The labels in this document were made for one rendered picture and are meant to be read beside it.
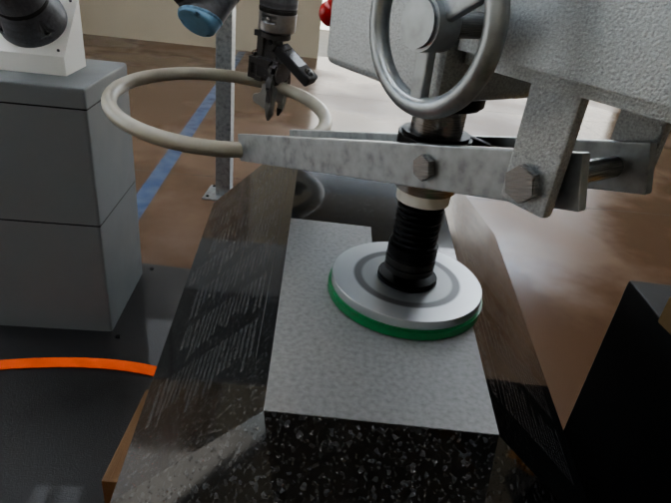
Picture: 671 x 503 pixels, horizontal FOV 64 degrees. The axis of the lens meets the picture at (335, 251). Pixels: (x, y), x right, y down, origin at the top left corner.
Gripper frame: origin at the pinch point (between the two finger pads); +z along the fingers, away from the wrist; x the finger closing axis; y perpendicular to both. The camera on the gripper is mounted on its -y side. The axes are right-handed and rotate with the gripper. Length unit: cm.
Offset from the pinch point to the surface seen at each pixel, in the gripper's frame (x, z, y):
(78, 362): 35, 86, 43
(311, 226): 46, -2, -34
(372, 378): 76, -5, -58
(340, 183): 24.3, -0.2, -30.2
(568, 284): -121, 86, -99
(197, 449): 90, 2, -44
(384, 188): 20.7, -0.7, -38.7
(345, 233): 45, -2, -40
